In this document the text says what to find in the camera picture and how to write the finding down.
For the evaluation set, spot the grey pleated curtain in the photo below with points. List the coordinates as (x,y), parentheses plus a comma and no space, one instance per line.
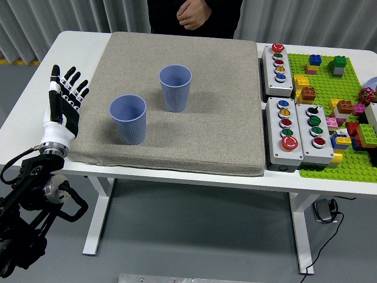
(88,14)

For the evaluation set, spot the grey five-button control box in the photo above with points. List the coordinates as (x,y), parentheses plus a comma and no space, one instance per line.
(282,154)
(275,85)

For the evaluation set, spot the green orange brick stack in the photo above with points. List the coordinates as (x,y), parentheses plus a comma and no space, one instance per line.
(366,134)

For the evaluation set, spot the pink toy brick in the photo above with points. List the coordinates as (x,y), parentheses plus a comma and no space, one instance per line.
(331,122)
(358,109)

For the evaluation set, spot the red toy brick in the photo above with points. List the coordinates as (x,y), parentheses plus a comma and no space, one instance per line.
(352,129)

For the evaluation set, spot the white table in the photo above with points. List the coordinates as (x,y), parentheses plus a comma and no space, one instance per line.
(265,182)

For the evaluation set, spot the grey-brown cushion mat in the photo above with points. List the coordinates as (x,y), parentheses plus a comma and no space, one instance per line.
(206,132)

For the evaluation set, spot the grey four-button control box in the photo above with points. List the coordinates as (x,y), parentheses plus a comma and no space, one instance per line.
(319,153)

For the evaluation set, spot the lavender plate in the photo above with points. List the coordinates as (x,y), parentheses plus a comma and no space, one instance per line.
(372,82)

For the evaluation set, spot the blue yellow pink brick stack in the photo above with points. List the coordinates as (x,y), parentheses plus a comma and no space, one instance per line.
(313,63)

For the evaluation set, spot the orange toy brick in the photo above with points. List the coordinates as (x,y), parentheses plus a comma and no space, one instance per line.
(345,106)
(307,94)

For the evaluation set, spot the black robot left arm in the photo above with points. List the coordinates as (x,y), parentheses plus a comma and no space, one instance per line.
(23,188)

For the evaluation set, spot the green studded baseplate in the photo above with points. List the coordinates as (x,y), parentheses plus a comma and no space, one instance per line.
(324,88)

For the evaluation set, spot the yellow toy brick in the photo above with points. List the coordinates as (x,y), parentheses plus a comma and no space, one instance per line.
(300,82)
(335,159)

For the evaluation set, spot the white box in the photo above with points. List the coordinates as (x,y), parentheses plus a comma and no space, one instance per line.
(372,115)

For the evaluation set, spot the person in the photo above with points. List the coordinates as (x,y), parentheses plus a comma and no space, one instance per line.
(165,20)

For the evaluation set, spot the green grey brick stack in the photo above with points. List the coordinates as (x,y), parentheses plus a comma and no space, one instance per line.
(338,66)

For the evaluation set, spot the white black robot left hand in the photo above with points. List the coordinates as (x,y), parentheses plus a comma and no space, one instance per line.
(56,132)

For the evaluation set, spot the blue ribbed plastic cup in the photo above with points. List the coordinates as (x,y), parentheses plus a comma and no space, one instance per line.
(176,94)
(131,123)

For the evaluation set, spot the grey power adapter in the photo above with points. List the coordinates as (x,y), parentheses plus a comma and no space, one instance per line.
(323,210)

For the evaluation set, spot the person's hand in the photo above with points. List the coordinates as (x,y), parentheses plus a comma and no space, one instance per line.
(194,14)

